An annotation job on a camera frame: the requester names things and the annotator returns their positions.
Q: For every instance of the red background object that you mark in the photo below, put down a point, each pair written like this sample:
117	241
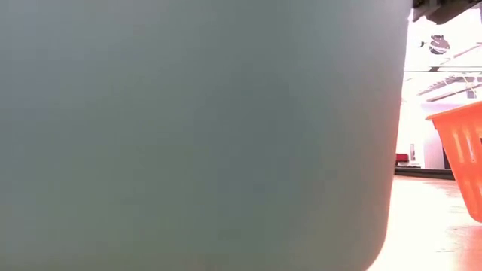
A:
402	157

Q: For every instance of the dark ceiling fixture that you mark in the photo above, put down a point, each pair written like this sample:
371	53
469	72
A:
439	45

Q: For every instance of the teal plastic bin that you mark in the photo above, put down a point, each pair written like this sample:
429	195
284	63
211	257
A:
188	131

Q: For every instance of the orange plastic basket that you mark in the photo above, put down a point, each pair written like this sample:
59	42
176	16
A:
467	158

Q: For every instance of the small wall poster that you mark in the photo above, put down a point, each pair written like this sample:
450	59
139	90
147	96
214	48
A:
412	152

